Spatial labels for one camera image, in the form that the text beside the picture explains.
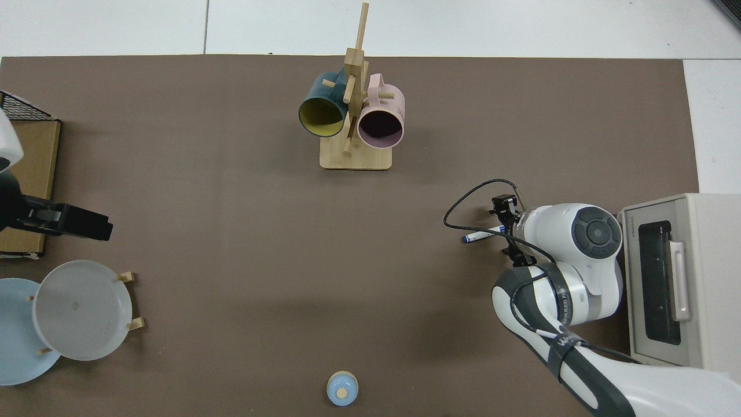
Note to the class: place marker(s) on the wooden plate rack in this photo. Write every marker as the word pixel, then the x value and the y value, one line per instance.
pixel 127 277

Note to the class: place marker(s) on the pink cup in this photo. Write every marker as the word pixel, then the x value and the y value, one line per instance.
pixel 391 101

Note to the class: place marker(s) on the wooden cup stand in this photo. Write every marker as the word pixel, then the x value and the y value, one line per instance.
pixel 356 159

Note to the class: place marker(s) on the grey plate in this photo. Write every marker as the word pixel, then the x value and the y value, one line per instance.
pixel 81 310

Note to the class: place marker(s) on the pale toaster oven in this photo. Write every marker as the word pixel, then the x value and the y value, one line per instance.
pixel 712 260

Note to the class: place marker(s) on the small blue round bell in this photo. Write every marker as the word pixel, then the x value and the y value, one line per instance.
pixel 341 388

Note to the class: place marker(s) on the light blue plate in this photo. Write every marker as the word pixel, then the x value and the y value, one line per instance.
pixel 14 347

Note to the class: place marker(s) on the white marker with blue cap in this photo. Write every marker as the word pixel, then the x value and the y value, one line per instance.
pixel 477 236

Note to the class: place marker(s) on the dark blue cup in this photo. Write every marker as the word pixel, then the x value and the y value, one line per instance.
pixel 312 90

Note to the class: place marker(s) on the brown table cloth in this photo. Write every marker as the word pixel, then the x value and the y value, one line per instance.
pixel 231 231

